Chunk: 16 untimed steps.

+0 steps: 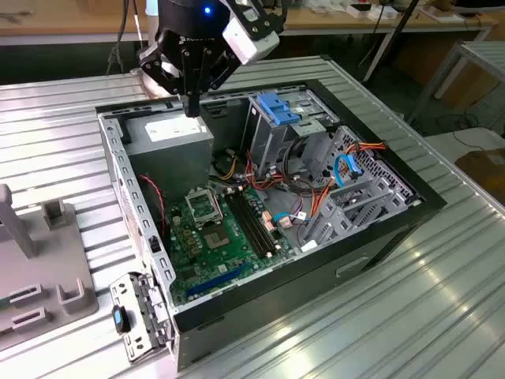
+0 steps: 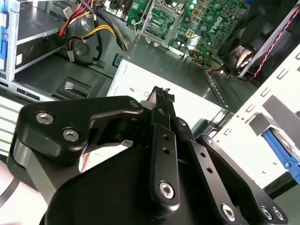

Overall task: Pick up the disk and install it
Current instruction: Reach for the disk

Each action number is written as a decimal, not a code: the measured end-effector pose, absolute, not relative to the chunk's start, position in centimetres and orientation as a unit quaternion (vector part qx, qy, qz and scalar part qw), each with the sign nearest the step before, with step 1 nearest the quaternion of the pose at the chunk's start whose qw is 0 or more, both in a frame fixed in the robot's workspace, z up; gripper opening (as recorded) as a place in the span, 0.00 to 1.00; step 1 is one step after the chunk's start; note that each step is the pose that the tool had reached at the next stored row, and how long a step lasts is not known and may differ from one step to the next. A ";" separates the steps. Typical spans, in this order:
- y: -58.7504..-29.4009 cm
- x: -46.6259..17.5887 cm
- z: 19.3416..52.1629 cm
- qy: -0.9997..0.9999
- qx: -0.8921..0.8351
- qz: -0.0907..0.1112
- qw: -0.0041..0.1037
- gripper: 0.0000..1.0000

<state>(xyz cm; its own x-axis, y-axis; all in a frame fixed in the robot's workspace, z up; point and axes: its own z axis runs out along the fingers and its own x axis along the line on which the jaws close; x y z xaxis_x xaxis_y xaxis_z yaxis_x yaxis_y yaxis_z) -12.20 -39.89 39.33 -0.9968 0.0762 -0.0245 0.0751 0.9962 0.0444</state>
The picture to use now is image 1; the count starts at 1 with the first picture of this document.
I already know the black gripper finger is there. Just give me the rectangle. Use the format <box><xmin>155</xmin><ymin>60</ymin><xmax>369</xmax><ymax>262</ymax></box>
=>
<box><xmin>137</xmin><ymin>41</ymin><xmax>194</xmax><ymax>118</ymax></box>
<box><xmin>193</xmin><ymin>47</ymin><xmax>240</xmax><ymax>118</ymax></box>

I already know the orange disk power wire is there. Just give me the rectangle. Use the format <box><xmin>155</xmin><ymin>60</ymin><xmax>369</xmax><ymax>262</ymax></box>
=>
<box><xmin>309</xmin><ymin>140</ymin><xmax>390</xmax><ymax>220</ymax></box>

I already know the blue disk data wire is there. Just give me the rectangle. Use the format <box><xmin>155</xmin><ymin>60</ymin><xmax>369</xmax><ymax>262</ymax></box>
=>
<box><xmin>333</xmin><ymin>154</ymin><xmax>363</xmax><ymax>189</ymax></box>

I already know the grey metal disk bay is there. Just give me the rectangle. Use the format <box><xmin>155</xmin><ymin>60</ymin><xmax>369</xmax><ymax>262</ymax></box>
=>
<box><xmin>303</xmin><ymin>173</ymin><xmax>419</xmax><ymax>253</ymax></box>

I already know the blue plastic cage latch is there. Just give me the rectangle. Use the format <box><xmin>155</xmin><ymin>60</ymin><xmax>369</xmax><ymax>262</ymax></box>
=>
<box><xmin>256</xmin><ymin>91</ymin><xmax>303</xmax><ymax>127</ymax></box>

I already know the grey optical drive cage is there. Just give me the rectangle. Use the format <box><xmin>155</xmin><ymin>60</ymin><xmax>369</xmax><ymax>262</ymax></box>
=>
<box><xmin>241</xmin><ymin>88</ymin><xmax>342</xmax><ymax>178</ymax></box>

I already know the grey power supply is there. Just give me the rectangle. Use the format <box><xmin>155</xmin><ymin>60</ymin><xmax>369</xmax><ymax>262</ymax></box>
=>
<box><xmin>122</xmin><ymin>108</ymin><xmax>216</xmax><ymax>206</ymax></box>

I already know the wooden desk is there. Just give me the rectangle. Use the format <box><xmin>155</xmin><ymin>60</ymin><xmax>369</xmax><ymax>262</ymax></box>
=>
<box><xmin>0</xmin><ymin>0</ymin><xmax>159</xmax><ymax>47</ymax></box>
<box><xmin>275</xmin><ymin>0</ymin><xmax>500</xmax><ymax>84</ymax></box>

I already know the metal socket cover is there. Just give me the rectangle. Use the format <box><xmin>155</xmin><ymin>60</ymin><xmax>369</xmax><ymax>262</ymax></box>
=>
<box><xmin>185</xmin><ymin>188</ymin><xmax>221</xmax><ymax>229</ymax></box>

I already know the white box black top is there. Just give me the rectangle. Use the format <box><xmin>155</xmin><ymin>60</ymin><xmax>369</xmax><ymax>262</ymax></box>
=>
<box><xmin>346</xmin><ymin>2</ymin><xmax>372</xmax><ymax>19</ymax></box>

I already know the black RAM slot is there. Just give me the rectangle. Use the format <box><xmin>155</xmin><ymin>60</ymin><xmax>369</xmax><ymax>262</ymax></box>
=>
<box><xmin>234</xmin><ymin>188</ymin><xmax>277</xmax><ymax>256</ymax></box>
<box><xmin>225</xmin><ymin>191</ymin><xmax>269</xmax><ymax>260</ymax></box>

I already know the CPU socket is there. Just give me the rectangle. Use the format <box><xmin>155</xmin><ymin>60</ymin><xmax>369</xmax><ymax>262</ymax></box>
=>
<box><xmin>201</xmin><ymin>223</ymin><xmax>233</xmax><ymax>253</ymax></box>

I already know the black tripod leg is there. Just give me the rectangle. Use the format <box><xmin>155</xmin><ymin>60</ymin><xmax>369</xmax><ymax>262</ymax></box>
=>
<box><xmin>362</xmin><ymin>0</ymin><xmax>420</xmax><ymax>83</ymax></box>

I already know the green motherboard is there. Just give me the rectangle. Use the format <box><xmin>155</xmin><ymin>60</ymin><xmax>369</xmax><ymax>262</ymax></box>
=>
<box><xmin>167</xmin><ymin>185</ymin><xmax>301</xmax><ymax>309</ymax></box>

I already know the brown cardboard box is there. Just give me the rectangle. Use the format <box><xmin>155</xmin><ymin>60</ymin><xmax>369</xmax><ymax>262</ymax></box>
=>
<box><xmin>394</xmin><ymin>37</ymin><xmax>502</xmax><ymax>111</ymax></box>
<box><xmin>455</xmin><ymin>148</ymin><xmax>505</xmax><ymax>198</ymax></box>

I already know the blue expansion slot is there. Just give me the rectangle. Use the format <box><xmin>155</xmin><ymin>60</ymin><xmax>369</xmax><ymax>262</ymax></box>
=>
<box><xmin>185</xmin><ymin>263</ymin><xmax>249</xmax><ymax>299</ymax></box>

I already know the grey parts rack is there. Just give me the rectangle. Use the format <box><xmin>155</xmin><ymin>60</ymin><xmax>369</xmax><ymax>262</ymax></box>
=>
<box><xmin>0</xmin><ymin>183</ymin><xmax>99</xmax><ymax>336</ymax></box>

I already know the black PC case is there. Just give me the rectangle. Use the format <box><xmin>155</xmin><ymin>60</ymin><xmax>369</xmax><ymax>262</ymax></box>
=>
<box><xmin>94</xmin><ymin>78</ymin><xmax>449</xmax><ymax>372</ymax></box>

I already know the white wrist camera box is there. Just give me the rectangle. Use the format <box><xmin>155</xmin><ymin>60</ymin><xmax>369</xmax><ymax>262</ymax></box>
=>
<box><xmin>222</xmin><ymin>0</ymin><xmax>281</xmax><ymax>66</ymax></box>

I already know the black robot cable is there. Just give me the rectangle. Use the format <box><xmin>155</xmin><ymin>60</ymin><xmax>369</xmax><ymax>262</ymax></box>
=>
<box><xmin>106</xmin><ymin>0</ymin><xmax>133</xmax><ymax>76</ymax></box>

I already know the yellow black wire bundle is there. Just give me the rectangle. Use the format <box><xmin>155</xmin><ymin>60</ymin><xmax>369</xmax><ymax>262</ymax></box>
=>
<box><xmin>212</xmin><ymin>148</ymin><xmax>244</xmax><ymax>182</ymax></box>

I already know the thick black cable bundle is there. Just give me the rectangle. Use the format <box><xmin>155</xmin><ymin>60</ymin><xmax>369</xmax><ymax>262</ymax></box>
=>
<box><xmin>282</xmin><ymin>137</ymin><xmax>313</xmax><ymax>191</ymax></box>

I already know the orange red wire bundle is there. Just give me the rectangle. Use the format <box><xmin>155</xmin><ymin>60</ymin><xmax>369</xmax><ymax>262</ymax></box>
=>
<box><xmin>236</xmin><ymin>149</ymin><xmax>301</xmax><ymax>194</ymax></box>

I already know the red black twisted wire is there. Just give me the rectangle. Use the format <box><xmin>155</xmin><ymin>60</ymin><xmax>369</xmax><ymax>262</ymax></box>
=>
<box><xmin>139</xmin><ymin>173</ymin><xmax>170</xmax><ymax>238</ymax></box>

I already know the pale blue labelled wire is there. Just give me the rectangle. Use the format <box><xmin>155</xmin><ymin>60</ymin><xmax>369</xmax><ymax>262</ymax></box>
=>
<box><xmin>272</xmin><ymin>212</ymin><xmax>309</xmax><ymax>223</ymax></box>

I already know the silver slot cover bracket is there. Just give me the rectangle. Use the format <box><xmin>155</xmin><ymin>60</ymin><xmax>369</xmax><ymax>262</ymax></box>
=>
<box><xmin>108</xmin><ymin>272</ymin><xmax>174</xmax><ymax>364</ymax></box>

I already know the black blue bracket latch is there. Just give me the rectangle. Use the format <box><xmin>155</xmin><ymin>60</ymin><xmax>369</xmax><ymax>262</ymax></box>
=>
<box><xmin>111</xmin><ymin>306</ymin><xmax>132</xmax><ymax>336</ymax></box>

